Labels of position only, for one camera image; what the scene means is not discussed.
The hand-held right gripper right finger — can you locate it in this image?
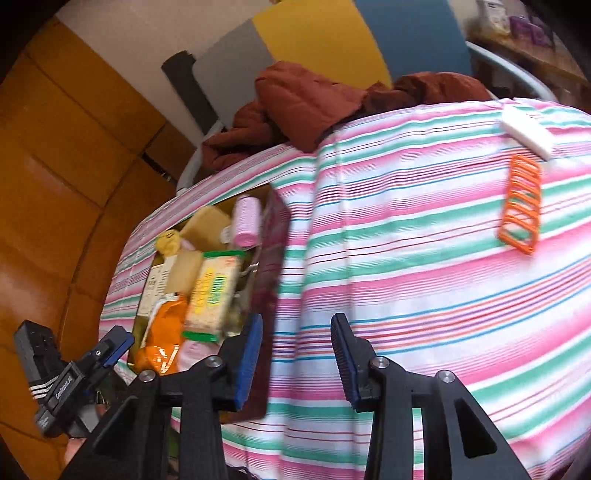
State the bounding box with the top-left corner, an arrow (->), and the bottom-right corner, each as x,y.
329,312 -> 532,480

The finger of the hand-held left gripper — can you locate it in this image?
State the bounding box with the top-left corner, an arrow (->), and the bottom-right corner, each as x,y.
83,325 -> 136,371

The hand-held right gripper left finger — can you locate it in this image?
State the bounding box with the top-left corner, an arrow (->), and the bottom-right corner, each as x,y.
60,314 -> 264,480

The pink striped sock roll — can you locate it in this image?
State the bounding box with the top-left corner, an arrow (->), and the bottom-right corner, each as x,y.
177,339 -> 223,373

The orange snack packet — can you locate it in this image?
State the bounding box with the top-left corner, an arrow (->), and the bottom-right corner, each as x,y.
137,295 -> 190,376

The pale green box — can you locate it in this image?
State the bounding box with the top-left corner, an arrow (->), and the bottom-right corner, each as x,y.
140,256 -> 179,319

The green-edged cracker packet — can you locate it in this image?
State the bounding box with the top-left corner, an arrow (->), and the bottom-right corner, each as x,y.
182,250 -> 246,343

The beige box with hand drawing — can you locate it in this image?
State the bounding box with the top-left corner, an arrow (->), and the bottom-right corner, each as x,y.
164,249 -> 204,296

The yellow sponge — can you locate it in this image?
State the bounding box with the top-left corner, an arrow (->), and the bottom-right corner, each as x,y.
180,205 -> 232,253

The striped tablecloth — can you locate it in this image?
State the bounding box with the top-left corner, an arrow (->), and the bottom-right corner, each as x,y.
99,97 -> 591,480

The yellow plush toy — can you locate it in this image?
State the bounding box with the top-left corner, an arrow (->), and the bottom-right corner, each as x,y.
154,229 -> 184,257

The pink hair roller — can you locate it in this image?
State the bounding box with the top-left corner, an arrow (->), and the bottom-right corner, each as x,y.
230,196 -> 264,250

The red-brown padded jacket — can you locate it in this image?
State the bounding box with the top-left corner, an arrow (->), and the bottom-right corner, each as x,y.
200,61 -> 495,174

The white foam block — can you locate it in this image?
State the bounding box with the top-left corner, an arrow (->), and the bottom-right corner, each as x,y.
501,106 -> 555,162

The grey yellow blue armchair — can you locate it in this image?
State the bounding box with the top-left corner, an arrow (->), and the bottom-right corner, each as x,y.
161,0 -> 557,191

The wooden desk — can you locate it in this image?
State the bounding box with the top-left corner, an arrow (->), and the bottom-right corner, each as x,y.
466,0 -> 591,112

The white carton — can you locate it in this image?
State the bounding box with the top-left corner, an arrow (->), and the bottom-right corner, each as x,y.
475,0 -> 513,33

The purple box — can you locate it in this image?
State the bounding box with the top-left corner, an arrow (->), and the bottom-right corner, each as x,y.
508,16 -> 555,47

